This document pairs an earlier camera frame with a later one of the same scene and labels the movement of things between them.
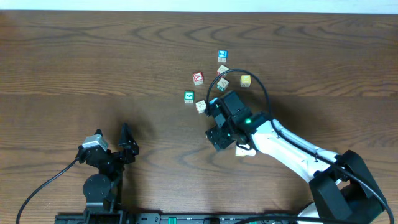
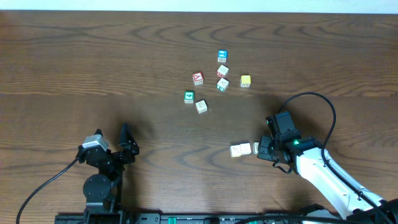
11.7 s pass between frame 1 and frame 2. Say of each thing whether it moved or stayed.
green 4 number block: stayed
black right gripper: moved
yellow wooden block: stayed
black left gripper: stayed
